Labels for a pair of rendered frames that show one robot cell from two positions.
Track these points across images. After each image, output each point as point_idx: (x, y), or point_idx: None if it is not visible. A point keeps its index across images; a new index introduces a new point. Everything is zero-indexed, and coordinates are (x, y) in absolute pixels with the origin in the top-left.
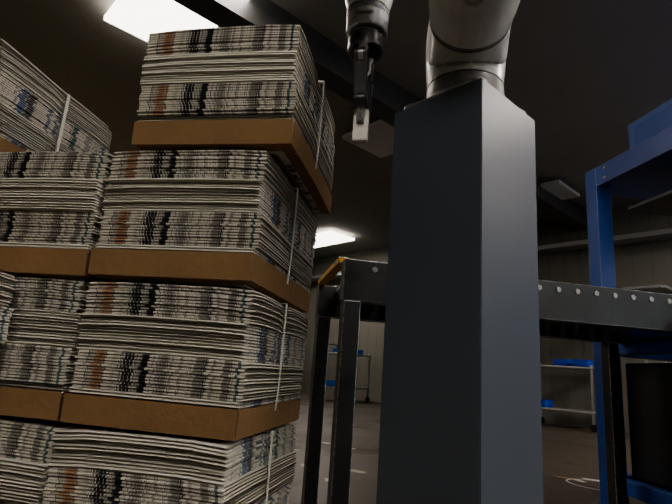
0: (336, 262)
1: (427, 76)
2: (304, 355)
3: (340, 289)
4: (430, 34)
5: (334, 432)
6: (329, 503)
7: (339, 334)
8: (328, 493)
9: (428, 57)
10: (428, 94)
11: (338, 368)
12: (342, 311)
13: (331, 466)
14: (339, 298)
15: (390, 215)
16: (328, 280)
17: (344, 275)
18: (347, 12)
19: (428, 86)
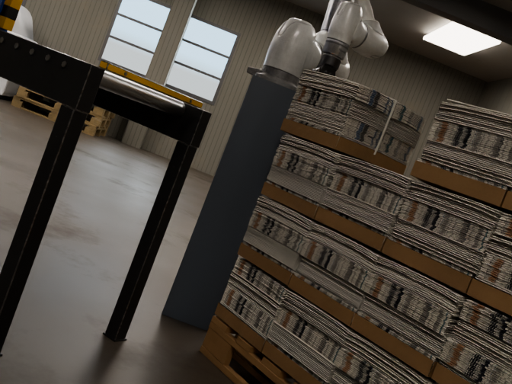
0: (194, 103)
1: (299, 70)
2: (250, 218)
3: (196, 136)
4: (315, 66)
5: (158, 250)
6: (138, 299)
7: (181, 174)
8: (136, 294)
9: (305, 67)
10: (296, 83)
11: (174, 202)
12: (192, 157)
13: (146, 274)
14: (192, 143)
15: (280, 146)
16: (129, 79)
17: (206, 128)
18: (347, 48)
19: (296, 77)
